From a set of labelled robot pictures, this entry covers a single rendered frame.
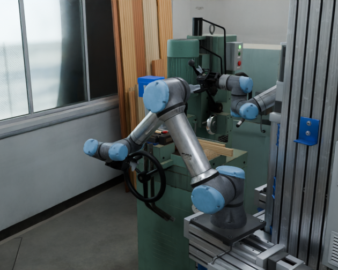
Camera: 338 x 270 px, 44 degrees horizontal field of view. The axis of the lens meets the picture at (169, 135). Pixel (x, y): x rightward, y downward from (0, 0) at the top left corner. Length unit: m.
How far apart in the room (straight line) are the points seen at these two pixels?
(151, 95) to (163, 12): 2.78
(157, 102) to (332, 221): 0.74
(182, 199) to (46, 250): 1.27
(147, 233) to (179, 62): 1.06
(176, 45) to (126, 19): 1.62
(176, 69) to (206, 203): 0.95
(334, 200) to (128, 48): 2.68
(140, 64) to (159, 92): 2.50
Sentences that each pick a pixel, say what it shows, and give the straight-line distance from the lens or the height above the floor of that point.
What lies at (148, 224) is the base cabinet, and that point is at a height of 0.42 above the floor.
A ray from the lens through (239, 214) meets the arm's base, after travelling 1.70.
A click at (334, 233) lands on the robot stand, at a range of 1.58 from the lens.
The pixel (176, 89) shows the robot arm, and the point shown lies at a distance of 1.57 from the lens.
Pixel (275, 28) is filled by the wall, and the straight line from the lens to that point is 4.51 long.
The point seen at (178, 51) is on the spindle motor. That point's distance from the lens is 2.24.
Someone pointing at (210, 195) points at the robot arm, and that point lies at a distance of 1.51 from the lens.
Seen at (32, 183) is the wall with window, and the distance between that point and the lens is 3.44.
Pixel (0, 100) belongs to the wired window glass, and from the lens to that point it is 3.23.
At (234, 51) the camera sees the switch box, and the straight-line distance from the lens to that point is 2.47.
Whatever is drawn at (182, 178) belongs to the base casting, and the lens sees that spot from 2.28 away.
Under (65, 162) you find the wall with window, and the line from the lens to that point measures 3.62.
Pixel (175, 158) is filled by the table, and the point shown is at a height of 0.88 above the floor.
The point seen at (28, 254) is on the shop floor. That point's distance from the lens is 3.23.
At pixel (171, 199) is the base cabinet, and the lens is 2.38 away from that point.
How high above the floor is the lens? 1.63
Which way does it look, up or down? 16 degrees down
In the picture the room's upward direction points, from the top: straight up
